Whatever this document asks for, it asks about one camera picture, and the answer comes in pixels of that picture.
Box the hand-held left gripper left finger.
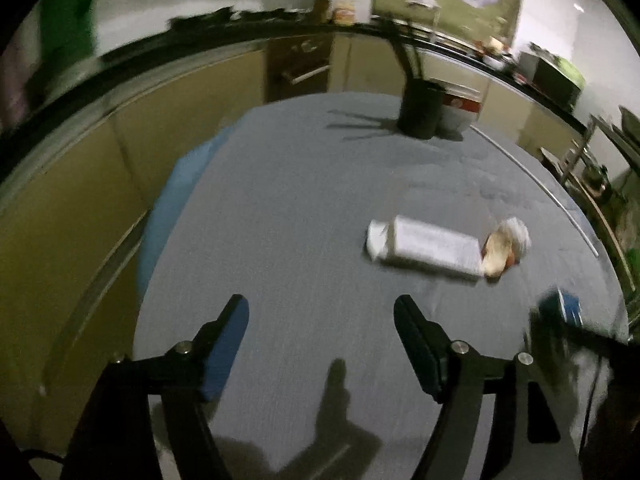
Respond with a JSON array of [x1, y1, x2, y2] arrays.
[[62, 294, 251, 480]]

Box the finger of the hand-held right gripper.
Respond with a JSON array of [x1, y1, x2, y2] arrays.
[[530, 310, 631, 353]]

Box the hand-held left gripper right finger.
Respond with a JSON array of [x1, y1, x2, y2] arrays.
[[393, 294, 586, 480]]

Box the blue plastic packet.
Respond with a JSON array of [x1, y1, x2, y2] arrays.
[[537, 287, 581, 326]]

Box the long white box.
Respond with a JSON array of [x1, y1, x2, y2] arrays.
[[366, 215, 485, 281]]

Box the tan food scrap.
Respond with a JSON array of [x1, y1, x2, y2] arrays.
[[481, 232, 513, 278]]

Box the grey tablecloth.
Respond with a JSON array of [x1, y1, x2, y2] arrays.
[[132, 91, 628, 480]]

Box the thin white rod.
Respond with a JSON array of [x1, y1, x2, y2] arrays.
[[470, 125, 600, 257]]

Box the blue tablecloth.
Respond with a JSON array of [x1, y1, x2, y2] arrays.
[[137, 125, 236, 301]]

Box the metal pot with lid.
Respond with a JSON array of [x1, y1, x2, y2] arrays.
[[582, 160, 611, 193]]

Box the metal shelf rack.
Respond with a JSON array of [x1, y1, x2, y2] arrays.
[[540, 112, 640, 301]]

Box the black chopstick holder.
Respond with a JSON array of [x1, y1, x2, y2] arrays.
[[397, 78, 446, 138]]

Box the microwave oven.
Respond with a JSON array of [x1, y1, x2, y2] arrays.
[[517, 51, 583, 106]]

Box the green bag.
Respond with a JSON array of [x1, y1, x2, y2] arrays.
[[550, 55, 586, 86]]

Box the built-in oven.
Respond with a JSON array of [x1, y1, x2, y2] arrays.
[[265, 35, 335, 103]]

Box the black kitchen countertop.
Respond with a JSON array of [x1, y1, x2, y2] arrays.
[[0, 22, 591, 186]]

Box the black gas stove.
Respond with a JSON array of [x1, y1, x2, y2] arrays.
[[167, 6, 311, 31]]

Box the orange packet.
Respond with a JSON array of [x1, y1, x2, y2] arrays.
[[332, 0, 357, 26]]

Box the green thermos jug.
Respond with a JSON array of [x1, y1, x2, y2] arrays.
[[42, 0, 101, 66]]

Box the waterfall wall poster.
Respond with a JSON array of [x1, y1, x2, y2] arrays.
[[372, 0, 526, 41]]

